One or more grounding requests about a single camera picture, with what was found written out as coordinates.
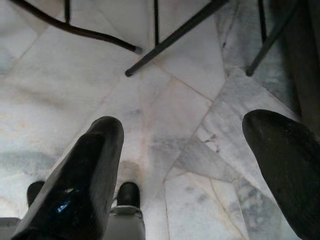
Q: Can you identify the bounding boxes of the black robot right foot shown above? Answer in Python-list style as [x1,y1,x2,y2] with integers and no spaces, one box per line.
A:
[116,181,142,209]

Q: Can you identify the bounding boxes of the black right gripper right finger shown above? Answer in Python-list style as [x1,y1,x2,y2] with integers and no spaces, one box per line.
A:
[241,109,320,240]

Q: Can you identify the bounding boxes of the straight dark grey chair leg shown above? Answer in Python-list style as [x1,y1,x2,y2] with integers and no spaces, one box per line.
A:
[124,0,231,78]
[245,0,301,77]

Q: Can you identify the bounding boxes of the silver robot leg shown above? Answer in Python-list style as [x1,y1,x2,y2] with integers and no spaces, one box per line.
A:
[0,217,23,240]
[107,204,146,240]

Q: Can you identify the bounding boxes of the thin black chair rod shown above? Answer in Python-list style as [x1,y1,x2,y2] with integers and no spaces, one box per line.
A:
[64,0,72,25]
[153,0,161,49]
[257,0,268,44]

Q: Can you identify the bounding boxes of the silver robot left leg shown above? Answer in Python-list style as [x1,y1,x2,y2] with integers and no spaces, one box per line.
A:
[0,217,23,240]

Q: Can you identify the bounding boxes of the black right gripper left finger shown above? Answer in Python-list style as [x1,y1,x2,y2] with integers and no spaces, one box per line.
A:
[11,115,125,240]

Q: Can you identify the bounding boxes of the silver robot right leg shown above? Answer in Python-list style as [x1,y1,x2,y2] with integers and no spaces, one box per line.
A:
[107,204,146,240]

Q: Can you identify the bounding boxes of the curved dark brown chair leg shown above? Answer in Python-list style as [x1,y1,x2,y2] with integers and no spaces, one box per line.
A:
[9,0,144,55]

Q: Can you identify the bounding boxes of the black robot left foot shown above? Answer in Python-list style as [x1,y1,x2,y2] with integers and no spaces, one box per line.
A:
[26,180,46,209]

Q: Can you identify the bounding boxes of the dark wooden furniture panel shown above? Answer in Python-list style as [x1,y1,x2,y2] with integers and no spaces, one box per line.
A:
[274,0,320,142]

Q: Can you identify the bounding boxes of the black robot foot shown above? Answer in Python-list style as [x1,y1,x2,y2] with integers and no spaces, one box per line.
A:
[26,180,46,209]
[116,181,142,209]

